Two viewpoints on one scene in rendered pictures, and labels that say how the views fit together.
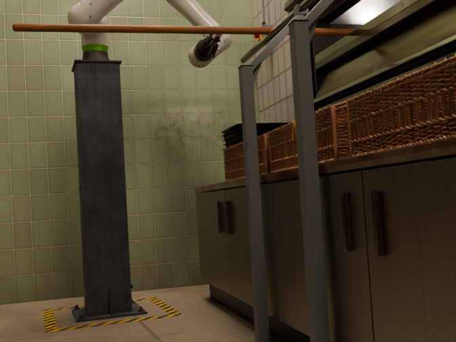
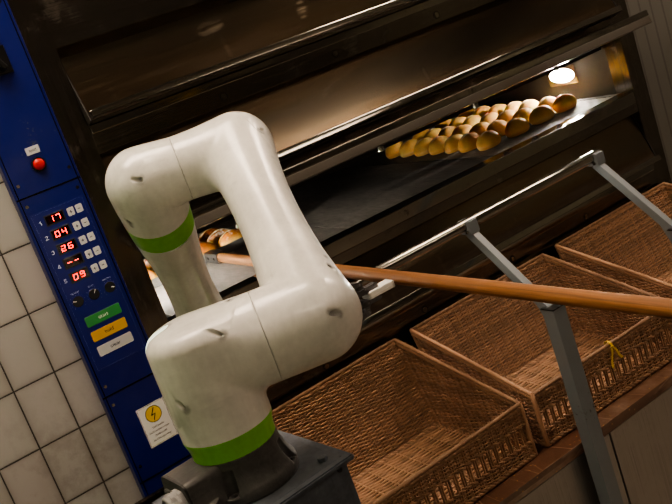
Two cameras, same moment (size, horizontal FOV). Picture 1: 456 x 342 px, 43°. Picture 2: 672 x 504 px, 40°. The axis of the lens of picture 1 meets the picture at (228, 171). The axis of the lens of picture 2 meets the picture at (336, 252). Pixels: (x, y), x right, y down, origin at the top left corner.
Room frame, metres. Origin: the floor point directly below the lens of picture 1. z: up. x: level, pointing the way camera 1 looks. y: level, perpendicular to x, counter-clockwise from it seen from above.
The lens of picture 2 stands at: (2.85, 1.84, 1.76)
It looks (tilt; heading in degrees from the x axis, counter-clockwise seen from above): 14 degrees down; 257
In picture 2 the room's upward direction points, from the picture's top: 20 degrees counter-clockwise
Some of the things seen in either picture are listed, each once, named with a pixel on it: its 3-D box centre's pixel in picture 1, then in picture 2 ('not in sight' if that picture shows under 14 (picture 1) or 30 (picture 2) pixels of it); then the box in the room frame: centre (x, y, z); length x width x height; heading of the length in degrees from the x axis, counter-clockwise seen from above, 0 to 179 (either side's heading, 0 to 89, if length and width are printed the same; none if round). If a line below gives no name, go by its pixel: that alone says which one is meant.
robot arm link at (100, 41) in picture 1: (93, 33); (218, 377); (2.78, 0.62, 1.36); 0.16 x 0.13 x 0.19; 174
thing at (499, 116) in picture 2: not in sight; (477, 126); (1.47, -1.28, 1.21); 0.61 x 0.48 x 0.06; 105
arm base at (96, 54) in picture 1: (94, 62); (208, 481); (2.84, 0.63, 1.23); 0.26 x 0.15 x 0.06; 19
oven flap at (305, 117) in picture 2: not in sight; (397, 72); (1.91, -0.70, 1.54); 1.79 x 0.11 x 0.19; 15
